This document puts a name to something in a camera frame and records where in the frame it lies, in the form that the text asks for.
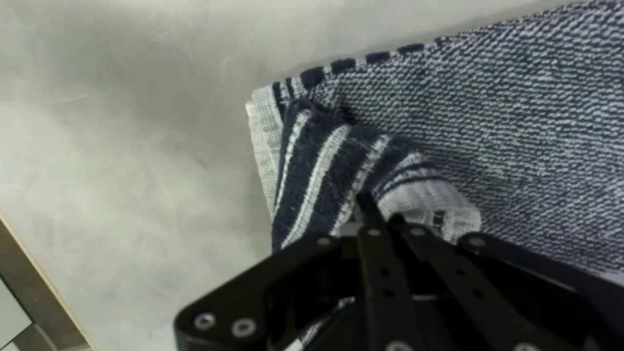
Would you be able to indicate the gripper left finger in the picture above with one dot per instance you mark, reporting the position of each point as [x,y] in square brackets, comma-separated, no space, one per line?
[375,273]

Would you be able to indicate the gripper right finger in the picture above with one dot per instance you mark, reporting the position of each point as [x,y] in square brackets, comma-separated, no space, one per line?
[468,287]

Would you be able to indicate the grey striped towel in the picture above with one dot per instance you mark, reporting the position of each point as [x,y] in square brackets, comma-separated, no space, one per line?
[438,136]

